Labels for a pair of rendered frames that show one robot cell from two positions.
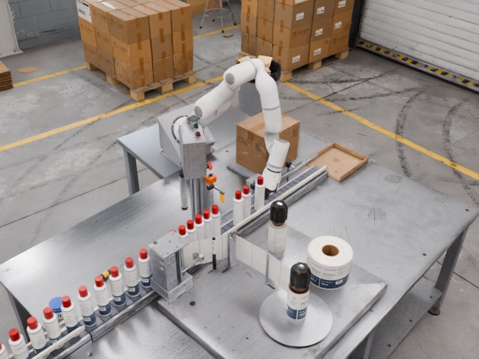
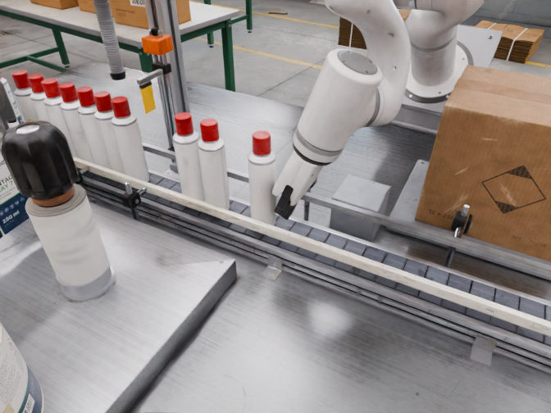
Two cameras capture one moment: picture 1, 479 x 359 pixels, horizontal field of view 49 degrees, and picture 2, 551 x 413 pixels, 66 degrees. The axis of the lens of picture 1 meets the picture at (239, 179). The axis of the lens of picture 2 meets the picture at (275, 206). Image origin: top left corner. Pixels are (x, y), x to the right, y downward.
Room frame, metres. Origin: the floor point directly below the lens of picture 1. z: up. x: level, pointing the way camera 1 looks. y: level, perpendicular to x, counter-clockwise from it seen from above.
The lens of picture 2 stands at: (2.07, -0.76, 1.44)
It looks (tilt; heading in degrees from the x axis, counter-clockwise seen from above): 38 degrees down; 75
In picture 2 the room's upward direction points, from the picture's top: straight up
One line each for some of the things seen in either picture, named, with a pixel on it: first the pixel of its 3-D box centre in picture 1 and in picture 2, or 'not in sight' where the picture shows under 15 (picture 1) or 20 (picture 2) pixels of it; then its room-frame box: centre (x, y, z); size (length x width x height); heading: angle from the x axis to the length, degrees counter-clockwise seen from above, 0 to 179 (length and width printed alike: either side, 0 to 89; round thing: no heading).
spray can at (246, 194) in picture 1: (246, 203); (213, 168); (2.14, -0.03, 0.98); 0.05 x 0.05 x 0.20
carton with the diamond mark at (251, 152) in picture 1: (267, 142); (515, 159); (2.74, -0.17, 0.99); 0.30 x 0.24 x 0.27; 136
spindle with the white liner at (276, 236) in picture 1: (277, 228); (62, 215); (1.88, -0.18, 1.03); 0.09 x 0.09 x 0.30
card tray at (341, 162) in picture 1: (336, 161); not in sight; (2.75, -0.61, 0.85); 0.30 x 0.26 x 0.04; 137
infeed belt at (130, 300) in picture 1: (224, 236); (161, 195); (2.02, 0.07, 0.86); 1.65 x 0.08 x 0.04; 137
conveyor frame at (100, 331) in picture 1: (224, 236); (161, 197); (2.02, 0.07, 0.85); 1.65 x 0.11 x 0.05; 137
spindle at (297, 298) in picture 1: (298, 292); not in sight; (1.48, -0.24, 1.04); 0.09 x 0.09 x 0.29
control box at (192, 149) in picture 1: (192, 151); not in sight; (2.00, 0.21, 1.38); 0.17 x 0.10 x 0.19; 12
